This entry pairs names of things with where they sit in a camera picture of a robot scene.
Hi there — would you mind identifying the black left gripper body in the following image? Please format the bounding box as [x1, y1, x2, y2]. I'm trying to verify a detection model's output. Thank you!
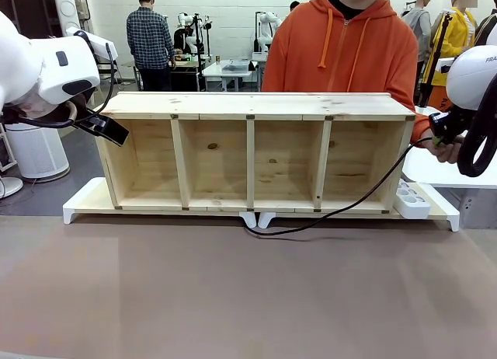
[61, 92, 109, 133]

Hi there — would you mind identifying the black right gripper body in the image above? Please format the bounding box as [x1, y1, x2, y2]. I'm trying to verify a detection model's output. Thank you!
[442, 104, 477, 146]

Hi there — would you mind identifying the black power cable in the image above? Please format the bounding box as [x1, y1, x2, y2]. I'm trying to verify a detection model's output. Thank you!
[243, 137, 434, 243]

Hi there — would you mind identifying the person's left forearm orange sleeve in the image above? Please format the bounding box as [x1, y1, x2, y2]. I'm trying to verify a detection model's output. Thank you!
[411, 112, 433, 143]

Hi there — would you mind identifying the person's left hand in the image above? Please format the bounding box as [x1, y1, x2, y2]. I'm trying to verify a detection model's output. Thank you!
[424, 138, 464, 165]

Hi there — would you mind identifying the white side table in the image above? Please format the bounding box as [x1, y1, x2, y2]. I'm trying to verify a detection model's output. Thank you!
[400, 105, 497, 190]

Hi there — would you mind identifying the white cylindrical air purifier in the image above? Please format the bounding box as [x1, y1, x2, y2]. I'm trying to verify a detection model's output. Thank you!
[2, 124, 71, 183]

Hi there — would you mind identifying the black yellow tripod stand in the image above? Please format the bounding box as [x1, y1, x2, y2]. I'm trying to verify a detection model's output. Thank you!
[420, 10, 456, 108]

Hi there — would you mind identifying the white wood-topped riser stand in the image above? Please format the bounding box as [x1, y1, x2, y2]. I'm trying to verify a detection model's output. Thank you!
[63, 177, 257, 229]
[258, 182, 461, 232]

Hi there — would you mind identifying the white power strip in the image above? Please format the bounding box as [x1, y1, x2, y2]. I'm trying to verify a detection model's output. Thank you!
[394, 181, 433, 220]

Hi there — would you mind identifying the mannequin in yellow jacket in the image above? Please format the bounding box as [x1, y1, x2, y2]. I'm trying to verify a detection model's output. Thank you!
[430, 0, 479, 88]

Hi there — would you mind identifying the white standing air conditioner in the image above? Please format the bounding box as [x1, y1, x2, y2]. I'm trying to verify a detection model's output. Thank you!
[53, 0, 83, 36]

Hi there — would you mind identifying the person in plaid shirt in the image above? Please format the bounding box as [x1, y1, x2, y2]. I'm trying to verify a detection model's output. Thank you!
[126, 0, 176, 92]

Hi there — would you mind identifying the mannequin in grey hoodie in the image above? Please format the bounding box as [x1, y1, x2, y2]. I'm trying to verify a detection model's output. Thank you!
[401, 0, 433, 64]

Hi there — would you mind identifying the white fan base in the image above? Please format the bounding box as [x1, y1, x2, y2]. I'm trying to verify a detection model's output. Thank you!
[0, 175, 24, 199]

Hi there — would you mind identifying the person in orange hoodie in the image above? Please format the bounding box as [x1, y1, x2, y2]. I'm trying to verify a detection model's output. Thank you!
[262, 0, 433, 143]

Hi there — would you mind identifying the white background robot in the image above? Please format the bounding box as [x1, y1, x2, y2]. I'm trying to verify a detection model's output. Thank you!
[175, 12, 214, 58]
[253, 10, 283, 54]

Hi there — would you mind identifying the white background table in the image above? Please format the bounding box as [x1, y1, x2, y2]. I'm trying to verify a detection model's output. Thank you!
[201, 58, 260, 92]

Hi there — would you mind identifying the pine wood four-compartment shelf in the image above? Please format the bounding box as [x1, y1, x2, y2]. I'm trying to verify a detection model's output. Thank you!
[95, 91, 417, 214]

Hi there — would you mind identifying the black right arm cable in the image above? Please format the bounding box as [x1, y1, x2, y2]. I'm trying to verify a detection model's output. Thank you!
[457, 73, 497, 178]

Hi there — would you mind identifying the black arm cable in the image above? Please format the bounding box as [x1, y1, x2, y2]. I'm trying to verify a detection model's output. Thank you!
[457, 73, 497, 178]
[15, 30, 120, 129]

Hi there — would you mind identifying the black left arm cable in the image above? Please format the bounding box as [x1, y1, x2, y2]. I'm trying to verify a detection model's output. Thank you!
[15, 30, 120, 129]

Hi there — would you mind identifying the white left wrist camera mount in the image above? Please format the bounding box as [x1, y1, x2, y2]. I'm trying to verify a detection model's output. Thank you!
[64, 26, 118, 61]

